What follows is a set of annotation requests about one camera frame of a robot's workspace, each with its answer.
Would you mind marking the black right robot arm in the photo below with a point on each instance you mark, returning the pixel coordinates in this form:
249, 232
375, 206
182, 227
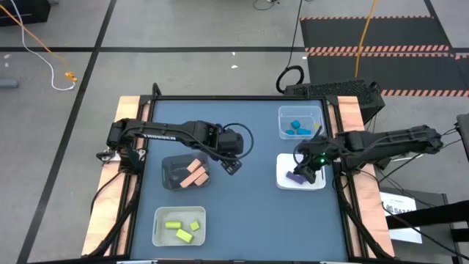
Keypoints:
388, 141

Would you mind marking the white paper sheet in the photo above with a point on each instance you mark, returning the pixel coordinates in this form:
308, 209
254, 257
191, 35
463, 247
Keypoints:
397, 209

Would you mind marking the wooden table side board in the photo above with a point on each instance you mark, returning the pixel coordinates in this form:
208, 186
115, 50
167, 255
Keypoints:
106, 205
366, 198

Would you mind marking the clear plastic bin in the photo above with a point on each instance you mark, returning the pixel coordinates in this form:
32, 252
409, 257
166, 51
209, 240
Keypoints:
286, 113

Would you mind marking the white plastic bin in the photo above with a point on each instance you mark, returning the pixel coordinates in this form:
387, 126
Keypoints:
284, 161

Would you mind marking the dark transparent plastic bin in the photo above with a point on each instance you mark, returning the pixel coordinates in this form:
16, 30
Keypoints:
172, 172

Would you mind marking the black perforated computer case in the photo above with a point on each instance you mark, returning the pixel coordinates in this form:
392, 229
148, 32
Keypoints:
329, 88

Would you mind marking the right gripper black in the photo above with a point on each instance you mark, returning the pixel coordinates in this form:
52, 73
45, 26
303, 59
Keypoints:
315, 152

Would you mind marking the black hazard-striped floor mat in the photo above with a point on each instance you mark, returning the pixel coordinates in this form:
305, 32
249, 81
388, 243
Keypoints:
366, 33
403, 71

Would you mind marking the salmon blocks in dark bin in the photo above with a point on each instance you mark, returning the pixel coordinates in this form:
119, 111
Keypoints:
192, 177

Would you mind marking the purple long block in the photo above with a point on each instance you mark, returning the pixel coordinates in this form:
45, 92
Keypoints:
294, 177

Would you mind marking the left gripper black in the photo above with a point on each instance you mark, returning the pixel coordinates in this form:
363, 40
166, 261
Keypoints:
231, 143

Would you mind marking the blue rectangular block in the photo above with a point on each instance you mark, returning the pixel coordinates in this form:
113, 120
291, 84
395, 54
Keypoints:
304, 131

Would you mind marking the blue cylinder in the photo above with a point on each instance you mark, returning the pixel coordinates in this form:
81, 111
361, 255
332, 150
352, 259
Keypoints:
290, 132

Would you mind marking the black table frame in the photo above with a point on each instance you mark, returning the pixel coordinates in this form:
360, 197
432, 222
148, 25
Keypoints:
234, 98

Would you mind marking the grey cabinet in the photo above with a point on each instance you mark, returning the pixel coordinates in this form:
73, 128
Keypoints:
432, 227

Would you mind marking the yellow-green rectangular block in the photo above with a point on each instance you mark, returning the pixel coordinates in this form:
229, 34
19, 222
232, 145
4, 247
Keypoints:
184, 235

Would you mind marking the black beam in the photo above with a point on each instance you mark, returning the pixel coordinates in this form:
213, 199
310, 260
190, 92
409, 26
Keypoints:
428, 216

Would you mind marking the short orange block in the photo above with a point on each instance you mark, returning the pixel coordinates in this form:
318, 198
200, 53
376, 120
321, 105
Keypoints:
194, 165

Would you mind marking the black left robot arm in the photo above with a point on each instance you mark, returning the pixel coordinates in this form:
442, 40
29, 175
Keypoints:
165, 130

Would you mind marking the pale grey plastic bin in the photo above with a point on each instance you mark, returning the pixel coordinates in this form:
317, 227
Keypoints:
179, 216

